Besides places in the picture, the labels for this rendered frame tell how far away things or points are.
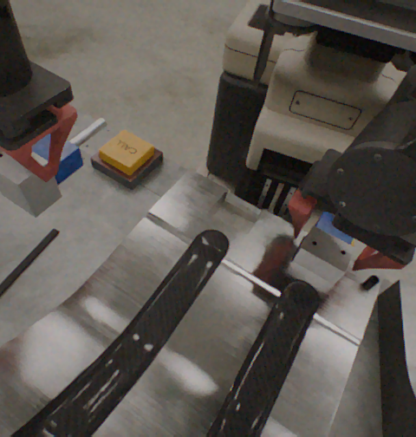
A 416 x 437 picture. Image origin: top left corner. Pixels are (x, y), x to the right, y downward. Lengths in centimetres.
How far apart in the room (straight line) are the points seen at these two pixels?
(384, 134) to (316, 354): 23
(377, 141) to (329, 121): 51
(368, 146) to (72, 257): 39
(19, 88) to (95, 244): 25
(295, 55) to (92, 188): 43
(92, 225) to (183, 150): 129
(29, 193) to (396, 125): 31
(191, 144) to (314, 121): 115
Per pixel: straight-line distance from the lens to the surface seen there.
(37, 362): 33
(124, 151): 54
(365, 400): 47
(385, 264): 35
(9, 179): 36
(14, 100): 30
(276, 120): 70
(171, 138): 182
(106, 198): 53
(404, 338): 46
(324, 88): 66
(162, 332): 35
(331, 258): 38
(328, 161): 34
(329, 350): 37
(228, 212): 44
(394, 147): 19
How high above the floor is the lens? 121
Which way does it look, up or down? 54 degrees down
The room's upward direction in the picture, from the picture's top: 12 degrees clockwise
